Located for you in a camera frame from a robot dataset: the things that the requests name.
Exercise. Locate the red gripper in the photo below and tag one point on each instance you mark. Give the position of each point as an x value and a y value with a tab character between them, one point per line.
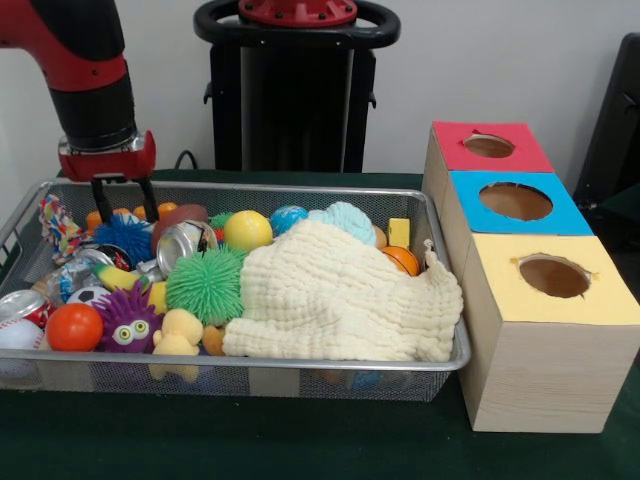
110	164

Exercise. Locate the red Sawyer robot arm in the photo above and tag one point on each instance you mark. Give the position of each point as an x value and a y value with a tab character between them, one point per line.
75	60

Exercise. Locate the silver mesh bin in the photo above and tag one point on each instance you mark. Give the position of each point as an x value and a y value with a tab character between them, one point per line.
125	382

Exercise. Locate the wooden three-hole box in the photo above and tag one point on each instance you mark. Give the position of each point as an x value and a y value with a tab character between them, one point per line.
540	380

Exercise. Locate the blue spiky rubber ball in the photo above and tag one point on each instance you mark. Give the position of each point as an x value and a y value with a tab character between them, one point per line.
125	240

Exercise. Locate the brown toy football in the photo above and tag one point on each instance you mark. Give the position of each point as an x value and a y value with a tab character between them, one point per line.
180	216

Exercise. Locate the green spiky rubber ball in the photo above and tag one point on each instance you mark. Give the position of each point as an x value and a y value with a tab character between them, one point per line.
205	285

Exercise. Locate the purple spiky monster toy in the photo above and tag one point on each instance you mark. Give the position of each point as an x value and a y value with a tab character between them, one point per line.
127	320

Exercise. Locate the yellow smooth ball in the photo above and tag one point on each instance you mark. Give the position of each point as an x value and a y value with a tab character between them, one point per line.
247	229

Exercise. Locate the orange smooth ball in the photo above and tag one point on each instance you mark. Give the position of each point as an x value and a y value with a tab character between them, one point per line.
74	327

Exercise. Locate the yellow plush duck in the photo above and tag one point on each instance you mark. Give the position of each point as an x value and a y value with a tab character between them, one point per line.
177	332

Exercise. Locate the white baseball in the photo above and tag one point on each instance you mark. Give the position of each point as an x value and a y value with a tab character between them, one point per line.
20	334

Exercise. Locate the cream muslin cloth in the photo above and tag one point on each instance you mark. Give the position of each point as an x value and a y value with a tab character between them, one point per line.
325	300

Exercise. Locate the light blue fluffy cloth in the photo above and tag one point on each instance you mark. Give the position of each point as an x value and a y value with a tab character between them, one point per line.
350	220

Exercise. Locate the dark green table cloth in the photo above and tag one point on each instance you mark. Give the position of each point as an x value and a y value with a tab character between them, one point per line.
625	210
250	440

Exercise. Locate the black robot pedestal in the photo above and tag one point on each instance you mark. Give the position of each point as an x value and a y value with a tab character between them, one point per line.
295	100

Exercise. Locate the red robot base mount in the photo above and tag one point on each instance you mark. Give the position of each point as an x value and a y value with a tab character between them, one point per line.
300	12

